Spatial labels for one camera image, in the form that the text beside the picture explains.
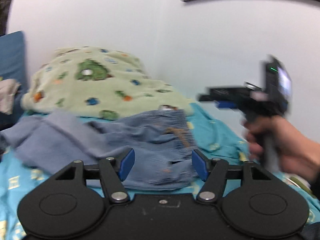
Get blue quilted chair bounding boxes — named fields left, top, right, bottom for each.
left=1, top=31, right=28, bottom=127

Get teal printed bed sheet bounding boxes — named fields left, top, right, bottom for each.
left=1, top=104, right=319, bottom=239

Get person's right hand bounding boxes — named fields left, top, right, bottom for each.
left=243, top=116, right=319, bottom=183

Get green dinosaur fleece blanket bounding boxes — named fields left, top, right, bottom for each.
left=21, top=46, right=193, bottom=120

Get grey cloth on chair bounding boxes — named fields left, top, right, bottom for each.
left=0, top=79, right=21, bottom=115

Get blue denim pants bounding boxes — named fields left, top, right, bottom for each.
left=1, top=110, right=197, bottom=191

